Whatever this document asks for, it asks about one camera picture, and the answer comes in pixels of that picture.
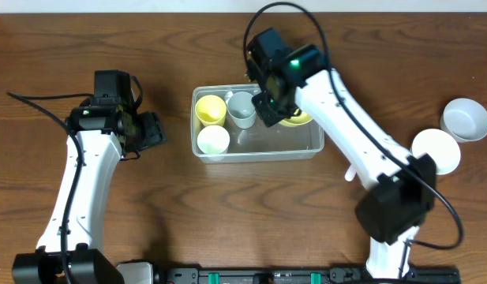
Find yellow plastic bowl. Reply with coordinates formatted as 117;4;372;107
279;110;313;127

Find grey plastic cup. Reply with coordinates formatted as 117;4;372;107
224;92;257;129

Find clear plastic container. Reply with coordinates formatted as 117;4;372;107
190;84;324;163

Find yellow plastic cup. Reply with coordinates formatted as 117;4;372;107
195;95;227;126

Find white plastic cup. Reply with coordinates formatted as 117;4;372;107
197;125;230;155

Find white plastic bowl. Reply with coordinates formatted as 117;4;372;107
410;129;461;175

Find grey plastic bowl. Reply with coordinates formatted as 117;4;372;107
440;98;487;143

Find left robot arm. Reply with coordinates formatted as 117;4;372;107
12;106;165;283

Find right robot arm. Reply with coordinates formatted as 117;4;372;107
244;43;436;279

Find white plastic fork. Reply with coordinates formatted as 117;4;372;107
344;165;357;182

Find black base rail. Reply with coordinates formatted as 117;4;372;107
116;260;462;284

